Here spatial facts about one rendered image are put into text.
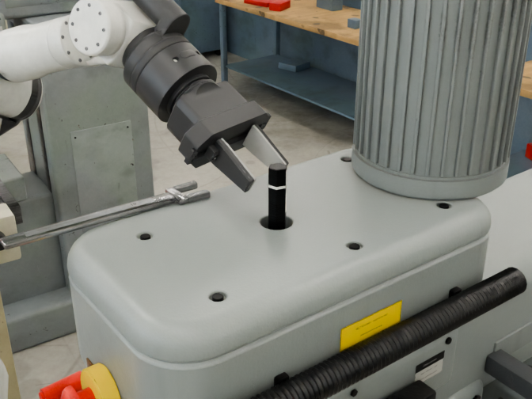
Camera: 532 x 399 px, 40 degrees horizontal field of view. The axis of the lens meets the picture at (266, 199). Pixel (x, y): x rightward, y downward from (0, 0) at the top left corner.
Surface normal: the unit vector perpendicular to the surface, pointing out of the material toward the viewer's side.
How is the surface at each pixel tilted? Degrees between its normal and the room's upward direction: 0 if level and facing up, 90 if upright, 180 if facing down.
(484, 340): 90
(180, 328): 27
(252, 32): 90
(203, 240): 0
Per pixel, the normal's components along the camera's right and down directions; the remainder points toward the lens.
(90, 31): -0.52, 0.17
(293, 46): -0.80, 0.27
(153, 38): 0.07, -0.41
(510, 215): 0.00, -0.89
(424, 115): -0.30, 0.43
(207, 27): 0.59, 0.36
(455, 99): 0.00, 0.45
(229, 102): 0.39, -0.62
